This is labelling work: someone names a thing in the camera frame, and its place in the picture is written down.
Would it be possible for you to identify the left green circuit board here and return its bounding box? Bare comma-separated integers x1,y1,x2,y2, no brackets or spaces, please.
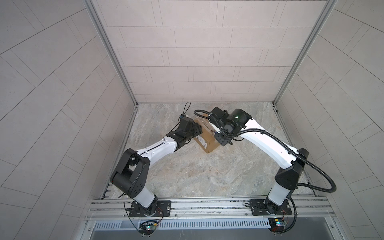
139,220,159,236

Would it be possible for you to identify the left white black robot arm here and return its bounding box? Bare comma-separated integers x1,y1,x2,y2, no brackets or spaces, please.
110,115,203,214

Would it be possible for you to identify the green circuit board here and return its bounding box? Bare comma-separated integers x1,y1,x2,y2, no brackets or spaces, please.
139,220,159,236
268,218,287,233

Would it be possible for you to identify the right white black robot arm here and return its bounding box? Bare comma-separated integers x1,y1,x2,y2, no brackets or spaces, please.
207,107,305,208

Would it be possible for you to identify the black corrugated cable conduit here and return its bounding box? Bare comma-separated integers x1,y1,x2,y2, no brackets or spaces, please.
193,109,337,233

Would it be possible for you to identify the left aluminium corner post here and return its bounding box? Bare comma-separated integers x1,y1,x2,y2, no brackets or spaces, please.
83,0,138,108

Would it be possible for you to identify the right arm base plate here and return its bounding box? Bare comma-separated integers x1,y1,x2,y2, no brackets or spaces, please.
245,199,293,216

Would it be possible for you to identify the right aluminium corner post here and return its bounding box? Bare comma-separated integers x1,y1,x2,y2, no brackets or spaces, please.
272,0,338,107

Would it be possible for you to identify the right green circuit board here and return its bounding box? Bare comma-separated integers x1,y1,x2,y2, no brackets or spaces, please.
268,218,287,233

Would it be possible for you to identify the aluminium corner post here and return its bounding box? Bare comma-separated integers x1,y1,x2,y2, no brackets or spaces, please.
272,0,338,107
83,0,138,108

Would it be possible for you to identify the brown taped cardboard box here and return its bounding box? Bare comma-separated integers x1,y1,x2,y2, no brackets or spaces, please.
194,118,221,154

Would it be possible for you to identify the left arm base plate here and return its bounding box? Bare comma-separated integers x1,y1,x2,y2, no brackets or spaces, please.
127,201,172,218

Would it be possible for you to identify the aluminium front rail frame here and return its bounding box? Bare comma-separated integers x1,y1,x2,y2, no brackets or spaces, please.
76,195,344,240

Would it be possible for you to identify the left camera black cable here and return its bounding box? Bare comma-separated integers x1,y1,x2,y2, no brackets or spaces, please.
167,101,192,134

